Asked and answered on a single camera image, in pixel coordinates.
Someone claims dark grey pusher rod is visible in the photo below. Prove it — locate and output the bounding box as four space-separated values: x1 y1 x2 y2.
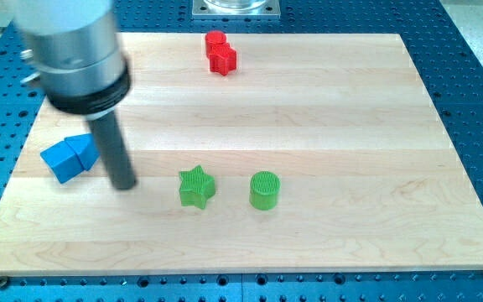
86 110 137 190

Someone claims blue triangle block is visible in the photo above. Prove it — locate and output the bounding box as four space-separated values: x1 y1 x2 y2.
65 133 99 171

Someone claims blue cube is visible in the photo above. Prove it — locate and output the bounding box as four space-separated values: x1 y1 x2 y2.
40 141 84 184

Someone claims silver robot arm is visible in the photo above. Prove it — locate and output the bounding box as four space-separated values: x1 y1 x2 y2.
7 0 136 190

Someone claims green star block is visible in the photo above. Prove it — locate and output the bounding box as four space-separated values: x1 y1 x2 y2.
179 165 216 210

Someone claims red star block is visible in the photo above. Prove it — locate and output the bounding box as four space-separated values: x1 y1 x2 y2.
207 43 237 76

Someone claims red cylinder block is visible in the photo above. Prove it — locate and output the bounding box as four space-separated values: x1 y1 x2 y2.
205 30 227 57

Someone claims green cylinder block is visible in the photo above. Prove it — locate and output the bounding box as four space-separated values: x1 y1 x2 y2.
249 171 281 211

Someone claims wooden board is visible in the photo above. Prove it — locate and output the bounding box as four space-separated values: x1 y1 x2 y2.
0 33 483 276

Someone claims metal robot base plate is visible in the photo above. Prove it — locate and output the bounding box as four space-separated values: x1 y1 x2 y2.
191 0 281 20

